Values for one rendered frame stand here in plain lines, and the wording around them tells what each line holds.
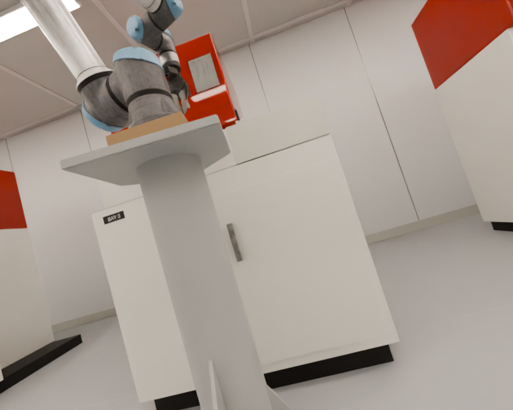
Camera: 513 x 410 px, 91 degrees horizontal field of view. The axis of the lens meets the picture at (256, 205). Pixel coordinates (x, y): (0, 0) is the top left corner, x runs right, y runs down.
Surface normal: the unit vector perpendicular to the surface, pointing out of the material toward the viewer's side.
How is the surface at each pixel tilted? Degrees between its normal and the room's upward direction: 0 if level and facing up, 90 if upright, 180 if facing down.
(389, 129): 90
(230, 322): 90
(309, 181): 90
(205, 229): 90
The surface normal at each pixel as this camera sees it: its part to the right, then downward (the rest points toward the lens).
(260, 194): -0.12, -0.04
